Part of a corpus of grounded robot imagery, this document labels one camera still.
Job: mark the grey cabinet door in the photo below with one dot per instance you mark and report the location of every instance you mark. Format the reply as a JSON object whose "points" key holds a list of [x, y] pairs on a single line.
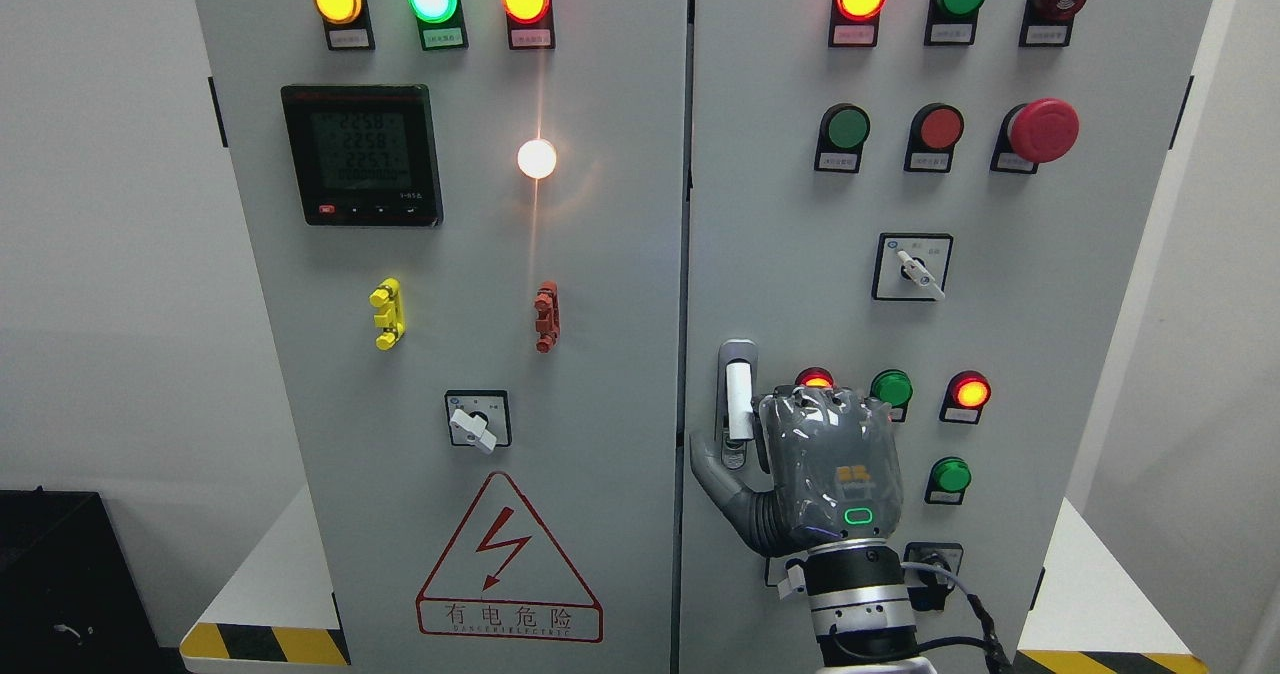
{"points": [[593, 420], [784, 256]]}

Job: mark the orange red indicator light left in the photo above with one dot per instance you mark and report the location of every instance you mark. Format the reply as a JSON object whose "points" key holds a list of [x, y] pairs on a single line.
{"points": [[530, 24]]}

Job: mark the red push button upper row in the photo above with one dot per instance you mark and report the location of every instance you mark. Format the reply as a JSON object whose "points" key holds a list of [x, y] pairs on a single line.
{"points": [[933, 135]]}

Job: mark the right door upper selector switch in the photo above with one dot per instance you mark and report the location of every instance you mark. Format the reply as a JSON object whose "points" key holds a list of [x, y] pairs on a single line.
{"points": [[912, 267]]}

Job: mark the silver door handle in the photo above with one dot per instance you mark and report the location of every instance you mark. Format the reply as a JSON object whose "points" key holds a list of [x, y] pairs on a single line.
{"points": [[735, 424]]}

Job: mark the green push button upper row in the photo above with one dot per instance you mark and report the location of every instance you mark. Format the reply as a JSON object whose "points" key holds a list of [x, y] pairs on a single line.
{"points": [[842, 133]]}

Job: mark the red lit indicator top right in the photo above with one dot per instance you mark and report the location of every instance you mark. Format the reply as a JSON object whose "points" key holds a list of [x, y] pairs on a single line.
{"points": [[854, 23]]}

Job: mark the green push button lower right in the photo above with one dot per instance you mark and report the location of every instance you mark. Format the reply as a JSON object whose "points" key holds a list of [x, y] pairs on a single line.
{"points": [[948, 481]]}

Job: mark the red emergency stop mushroom button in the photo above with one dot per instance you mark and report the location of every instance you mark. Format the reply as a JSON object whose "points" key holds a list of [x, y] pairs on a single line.
{"points": [[1035, 133]]}

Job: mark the yellow indicator light top left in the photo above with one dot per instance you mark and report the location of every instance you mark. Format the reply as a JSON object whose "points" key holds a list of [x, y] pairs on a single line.
{"points": [[347, 24]]}

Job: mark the red electric hazard warning sign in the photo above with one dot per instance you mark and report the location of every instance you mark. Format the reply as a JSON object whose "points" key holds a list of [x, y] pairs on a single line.
{"points": [[504, 575]]}

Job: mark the red plastic clip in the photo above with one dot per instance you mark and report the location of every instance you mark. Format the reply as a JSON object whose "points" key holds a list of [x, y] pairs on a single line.
{"points": [[548, 316]]}

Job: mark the green indicator top right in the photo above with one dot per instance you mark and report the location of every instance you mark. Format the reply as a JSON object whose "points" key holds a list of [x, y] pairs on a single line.
{"points": [[952, 22]]}

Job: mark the green indicator light top left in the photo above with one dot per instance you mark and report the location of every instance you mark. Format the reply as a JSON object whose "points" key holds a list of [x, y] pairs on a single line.
{"points": [[441, 24]]}

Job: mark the black rotary knob switch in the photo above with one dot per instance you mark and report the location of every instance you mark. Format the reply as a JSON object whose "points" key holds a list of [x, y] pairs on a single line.
{"points": [[928, 590]]}

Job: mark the left door white selector switch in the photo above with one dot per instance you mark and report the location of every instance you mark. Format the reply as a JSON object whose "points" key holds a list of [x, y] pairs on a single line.
{"points": [[478, 418]]}

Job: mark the white cabinet base platform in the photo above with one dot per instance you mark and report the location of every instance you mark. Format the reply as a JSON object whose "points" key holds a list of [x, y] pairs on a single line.
{"points": [[277, 615]]}

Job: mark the red lit indicator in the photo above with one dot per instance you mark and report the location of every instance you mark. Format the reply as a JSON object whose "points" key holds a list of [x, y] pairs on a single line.
{"points": [[815, 377], [965, 397], [854, 23]]}

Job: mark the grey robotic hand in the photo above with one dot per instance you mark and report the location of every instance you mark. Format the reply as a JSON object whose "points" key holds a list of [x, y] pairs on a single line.
{"points": [[834, 465]]}

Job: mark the green indicator middle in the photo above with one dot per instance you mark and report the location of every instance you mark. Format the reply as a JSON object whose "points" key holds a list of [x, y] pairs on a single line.
{"points": [[895, 389]]}

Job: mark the left grey cabinet door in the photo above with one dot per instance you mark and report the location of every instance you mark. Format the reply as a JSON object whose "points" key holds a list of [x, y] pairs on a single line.
{"points": [[593, 420]]}

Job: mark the yellow plastic clip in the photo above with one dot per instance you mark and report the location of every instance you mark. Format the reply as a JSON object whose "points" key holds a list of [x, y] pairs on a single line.
{"points": [[389, 313]]}

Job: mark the black digital power meter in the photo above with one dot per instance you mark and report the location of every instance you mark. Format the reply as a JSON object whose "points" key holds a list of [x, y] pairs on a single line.
{"points": [[364, 155]]}

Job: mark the red lit indicator middle left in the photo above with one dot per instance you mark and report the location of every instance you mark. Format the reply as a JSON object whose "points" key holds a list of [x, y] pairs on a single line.
{"points": [[815, 377]]}

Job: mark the right grey cabinet door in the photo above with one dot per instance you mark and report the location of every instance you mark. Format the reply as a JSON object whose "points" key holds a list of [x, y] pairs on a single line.
{"points": [[784, 256]]}

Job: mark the red lit indicator middle right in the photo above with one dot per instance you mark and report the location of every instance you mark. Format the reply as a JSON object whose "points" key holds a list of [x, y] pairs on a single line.
{"points": [[965, 397]]}

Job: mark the black box lower left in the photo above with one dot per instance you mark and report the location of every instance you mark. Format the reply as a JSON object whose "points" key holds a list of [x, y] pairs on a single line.
{"points": [[68, 601]]}

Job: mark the lower white selector switch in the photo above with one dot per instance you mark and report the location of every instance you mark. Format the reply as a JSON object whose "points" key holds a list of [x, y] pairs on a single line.
{"points": [[784, 576]]}

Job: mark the white glowing indicator light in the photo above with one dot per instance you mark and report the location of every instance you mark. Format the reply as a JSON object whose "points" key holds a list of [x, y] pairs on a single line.
{"points": [[537, 158]]}

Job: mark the dark red buzzer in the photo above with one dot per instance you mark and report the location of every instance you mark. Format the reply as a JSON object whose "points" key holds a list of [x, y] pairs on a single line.
{"points": [[1049, 23]]}

